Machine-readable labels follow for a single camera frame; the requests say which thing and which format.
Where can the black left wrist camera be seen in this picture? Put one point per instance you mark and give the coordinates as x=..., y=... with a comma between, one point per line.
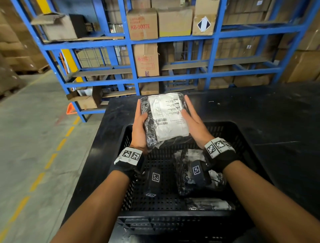
x=153, y=181

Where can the low flat cardboard box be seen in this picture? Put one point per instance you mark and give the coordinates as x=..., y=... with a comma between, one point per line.
x=251, y=80
x=215, y=83

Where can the person's right hand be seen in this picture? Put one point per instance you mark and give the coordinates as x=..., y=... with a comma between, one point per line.
x=197, y=127

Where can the stack of cardboard boxes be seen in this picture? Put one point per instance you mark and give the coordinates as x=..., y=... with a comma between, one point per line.
x=302, y=57
x=17, y=47

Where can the cardboard box with red print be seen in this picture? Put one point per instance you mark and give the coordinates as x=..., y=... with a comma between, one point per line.
x=142, y=25

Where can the yellow pillar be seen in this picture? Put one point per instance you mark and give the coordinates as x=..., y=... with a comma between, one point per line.
x=70, y=60

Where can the person's left hand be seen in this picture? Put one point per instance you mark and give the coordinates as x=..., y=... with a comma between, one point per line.
x=138, y=132

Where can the cardboard box with diamond label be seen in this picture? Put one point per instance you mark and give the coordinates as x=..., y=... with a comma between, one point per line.
x=205, y=20

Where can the orange triangular cone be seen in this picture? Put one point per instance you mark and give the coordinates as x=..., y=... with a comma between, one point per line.
x=71, y=110

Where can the black right wrist band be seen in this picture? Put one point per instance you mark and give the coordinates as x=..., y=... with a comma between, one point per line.
x=220, y=152

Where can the row of cardboard boxes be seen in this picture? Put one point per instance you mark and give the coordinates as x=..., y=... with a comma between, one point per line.
x=232, y=48
x=245, y=11

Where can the black left wrist band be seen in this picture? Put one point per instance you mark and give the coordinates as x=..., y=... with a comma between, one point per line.
x=128, y=160

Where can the black parcel with white label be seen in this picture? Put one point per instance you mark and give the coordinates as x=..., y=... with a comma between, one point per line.
x=167, y=117

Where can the person's left forearm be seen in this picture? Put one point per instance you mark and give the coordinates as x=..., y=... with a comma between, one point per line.
x=97, y=207

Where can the tall cardboard box red print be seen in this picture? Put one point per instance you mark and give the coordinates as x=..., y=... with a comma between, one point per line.
x=146, y=60

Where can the flat black plastic parcel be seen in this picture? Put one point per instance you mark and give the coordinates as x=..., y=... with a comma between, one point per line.
x=210, y=204

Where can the black wrist band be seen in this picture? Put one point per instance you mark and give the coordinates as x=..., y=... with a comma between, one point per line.
x=220, y=152
x=128, y=160

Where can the plain cardboard box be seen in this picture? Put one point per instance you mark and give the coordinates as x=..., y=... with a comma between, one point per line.
x=175, y=22

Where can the person's right forearm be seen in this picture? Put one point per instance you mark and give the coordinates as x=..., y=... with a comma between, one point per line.
x=270, y=202

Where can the open cardboard box with black inside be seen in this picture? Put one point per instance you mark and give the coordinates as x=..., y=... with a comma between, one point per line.
x=60, y=27

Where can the blue metal shelving rack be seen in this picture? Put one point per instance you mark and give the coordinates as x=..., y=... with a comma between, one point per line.
x=132, y=62

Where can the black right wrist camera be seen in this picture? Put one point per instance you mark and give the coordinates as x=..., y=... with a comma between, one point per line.
x=200, y=172

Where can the person's left thumb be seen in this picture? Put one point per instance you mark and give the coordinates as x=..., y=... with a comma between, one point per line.
x=144, y=118

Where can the black plastic crate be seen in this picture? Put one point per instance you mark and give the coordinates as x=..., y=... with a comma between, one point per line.
x=160, y=205

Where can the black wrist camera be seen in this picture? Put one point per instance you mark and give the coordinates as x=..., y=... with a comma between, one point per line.
x=153, y=181
x=200, y=172

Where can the person's right thumb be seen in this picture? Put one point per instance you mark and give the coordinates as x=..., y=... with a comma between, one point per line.
x=185, y=114

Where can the open cardboard box with flaps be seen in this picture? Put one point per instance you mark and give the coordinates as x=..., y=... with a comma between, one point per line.
x=86, y=99

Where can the crumpled black plastic parcel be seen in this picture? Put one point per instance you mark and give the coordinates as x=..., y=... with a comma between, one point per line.
x=183, y=175

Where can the small low cardboard box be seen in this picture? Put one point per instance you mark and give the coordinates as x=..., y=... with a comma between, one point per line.
x=150, y=89

